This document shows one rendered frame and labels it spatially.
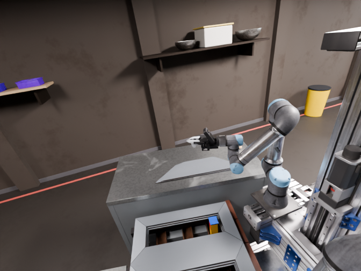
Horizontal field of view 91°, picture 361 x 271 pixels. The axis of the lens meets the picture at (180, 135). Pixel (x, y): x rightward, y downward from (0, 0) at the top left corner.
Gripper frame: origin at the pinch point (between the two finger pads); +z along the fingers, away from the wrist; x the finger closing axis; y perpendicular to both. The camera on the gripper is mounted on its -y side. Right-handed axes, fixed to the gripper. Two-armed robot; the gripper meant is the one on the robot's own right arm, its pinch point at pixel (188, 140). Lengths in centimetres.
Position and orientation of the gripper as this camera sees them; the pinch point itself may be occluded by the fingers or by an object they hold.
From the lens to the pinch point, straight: 120.5
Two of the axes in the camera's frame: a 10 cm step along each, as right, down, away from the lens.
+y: 1.4, 7.9, 5.9
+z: -9.8, 0.5, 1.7
